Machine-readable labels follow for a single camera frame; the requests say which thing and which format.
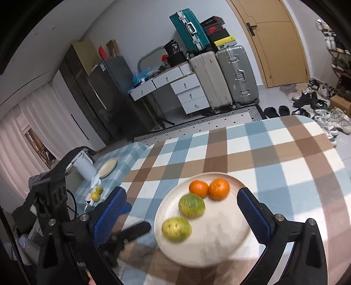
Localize wooden shoe rack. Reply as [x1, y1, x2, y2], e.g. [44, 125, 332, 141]
[315, 19, 350, 101]

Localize wooden door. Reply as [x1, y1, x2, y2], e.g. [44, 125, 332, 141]
[228, 0, 309, 88]

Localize white drawer desk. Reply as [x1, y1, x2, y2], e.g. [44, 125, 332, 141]
[130, 62, 210, 115]

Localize teal suitcase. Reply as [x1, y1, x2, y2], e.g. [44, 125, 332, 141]
[170, 8, 211, 53]

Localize cream round plate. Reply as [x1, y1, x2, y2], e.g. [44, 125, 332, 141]
[154, 172, 251, 268]

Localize plaid checkered tablecloth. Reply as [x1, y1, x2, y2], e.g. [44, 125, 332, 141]
[115, 116, 350, 284]

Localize yellow lemon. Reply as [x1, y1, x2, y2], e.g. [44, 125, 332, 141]
[90, 191, 100, 202]
[95, 185, 104, 194]

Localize beige suitcase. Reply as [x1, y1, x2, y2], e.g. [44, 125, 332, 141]
[190, 51, 233, 109]

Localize black slippers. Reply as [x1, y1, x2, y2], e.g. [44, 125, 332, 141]
[263, 106, 290, 118]

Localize small beige plate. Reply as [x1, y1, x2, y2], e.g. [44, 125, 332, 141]
[98, 158, 117, 179]

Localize yellow-green citrus fruit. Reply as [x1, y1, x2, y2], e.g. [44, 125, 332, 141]
[161, 217, 192, 242]

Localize teal checkered side tablecloth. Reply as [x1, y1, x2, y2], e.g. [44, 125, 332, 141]
[74, 142, 148, 215]

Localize orange mandarin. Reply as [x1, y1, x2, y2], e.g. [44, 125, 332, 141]
[208, 178, 230, 201]
[189, 180, 209, 198]

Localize pile of shoes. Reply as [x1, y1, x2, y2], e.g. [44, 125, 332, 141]
[291, 78, 350, 147]

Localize white kettle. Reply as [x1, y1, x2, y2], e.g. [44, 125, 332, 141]
[71, 151, 97, 180]

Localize stacked shoe boxes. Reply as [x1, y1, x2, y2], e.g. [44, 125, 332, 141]
[201, 16, 237, 52]

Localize silver suitcase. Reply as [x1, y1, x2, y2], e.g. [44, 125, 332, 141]
[216, 45, 259, 108]

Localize black refrigerator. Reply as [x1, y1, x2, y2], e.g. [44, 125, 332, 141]
[59, 40, 154, 145]

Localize cardboard box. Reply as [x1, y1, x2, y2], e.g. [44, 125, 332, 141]
[330, 96, 351, 116]

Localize green wrinkled citrus fruit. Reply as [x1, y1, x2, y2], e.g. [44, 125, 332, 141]
[178, 194, 206, 219]

